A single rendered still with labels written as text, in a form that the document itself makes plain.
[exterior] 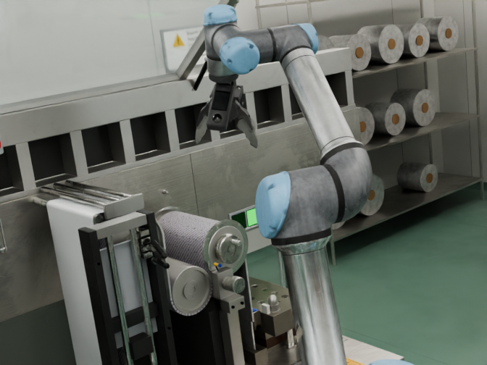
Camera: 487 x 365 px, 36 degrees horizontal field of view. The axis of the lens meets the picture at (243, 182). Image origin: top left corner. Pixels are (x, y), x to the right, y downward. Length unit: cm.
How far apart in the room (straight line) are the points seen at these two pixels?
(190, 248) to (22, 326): 48
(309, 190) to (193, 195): 92
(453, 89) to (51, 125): 528
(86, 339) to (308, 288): 72
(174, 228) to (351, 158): 71
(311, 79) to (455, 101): 540
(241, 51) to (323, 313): 56
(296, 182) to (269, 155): 105
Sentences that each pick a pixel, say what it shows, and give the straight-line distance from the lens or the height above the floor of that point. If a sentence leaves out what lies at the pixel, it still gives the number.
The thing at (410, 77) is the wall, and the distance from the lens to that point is 670.
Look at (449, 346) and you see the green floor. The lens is 413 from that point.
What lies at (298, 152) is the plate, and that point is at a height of 135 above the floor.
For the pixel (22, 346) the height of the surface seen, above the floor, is 106.
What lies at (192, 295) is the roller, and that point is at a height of 116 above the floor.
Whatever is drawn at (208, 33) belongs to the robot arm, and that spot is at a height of 180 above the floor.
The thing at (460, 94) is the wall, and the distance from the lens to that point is 690.
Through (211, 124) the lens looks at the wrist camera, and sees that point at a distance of 172.
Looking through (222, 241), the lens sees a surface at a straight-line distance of 190.
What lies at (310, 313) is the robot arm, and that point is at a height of 128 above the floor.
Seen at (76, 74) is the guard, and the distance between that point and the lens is 199.
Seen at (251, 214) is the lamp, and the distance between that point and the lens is 241.
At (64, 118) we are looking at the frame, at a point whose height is 162.
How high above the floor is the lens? 186
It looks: 14 degrees down
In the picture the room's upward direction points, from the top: 7 degrees counter-clockwise
